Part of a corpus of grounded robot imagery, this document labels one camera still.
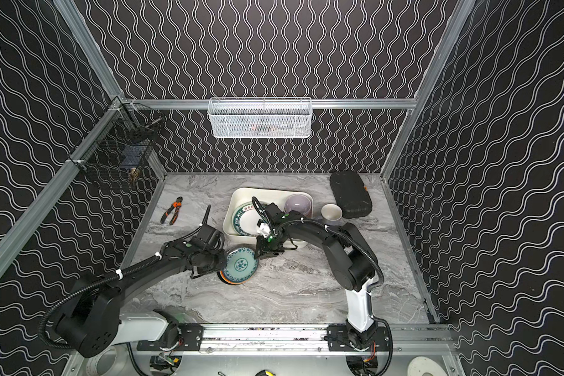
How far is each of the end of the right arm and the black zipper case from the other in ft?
1.08

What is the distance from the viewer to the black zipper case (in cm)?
102

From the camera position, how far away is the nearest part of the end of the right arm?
0.71 m
